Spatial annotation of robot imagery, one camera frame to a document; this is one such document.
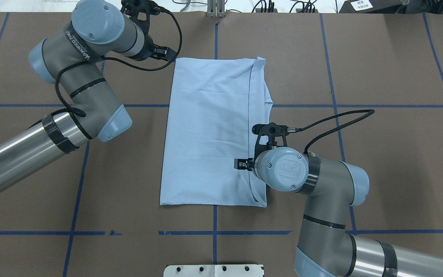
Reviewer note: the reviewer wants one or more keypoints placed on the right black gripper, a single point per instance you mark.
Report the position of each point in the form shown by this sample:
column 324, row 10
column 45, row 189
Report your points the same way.
column 242, row 164

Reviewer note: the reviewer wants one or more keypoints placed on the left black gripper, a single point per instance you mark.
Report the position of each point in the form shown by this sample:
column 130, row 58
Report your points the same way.
column 149, row 50

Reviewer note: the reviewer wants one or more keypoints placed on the light blue t-shirt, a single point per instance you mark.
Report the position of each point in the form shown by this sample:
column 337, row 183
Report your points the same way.
column 213, row 107

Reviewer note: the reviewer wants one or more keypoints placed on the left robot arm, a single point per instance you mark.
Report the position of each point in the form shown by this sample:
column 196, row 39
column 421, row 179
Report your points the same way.
column 87, row 108

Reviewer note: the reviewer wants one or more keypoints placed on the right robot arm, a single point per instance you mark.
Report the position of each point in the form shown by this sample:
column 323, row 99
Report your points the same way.
column 324, row 247

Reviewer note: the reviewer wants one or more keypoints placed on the aluminium frame post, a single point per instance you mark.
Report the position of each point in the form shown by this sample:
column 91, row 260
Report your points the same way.
column 216, row 8

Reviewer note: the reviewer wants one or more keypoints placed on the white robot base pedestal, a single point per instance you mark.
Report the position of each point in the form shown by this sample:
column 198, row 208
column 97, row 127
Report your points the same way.
column 215, row 270

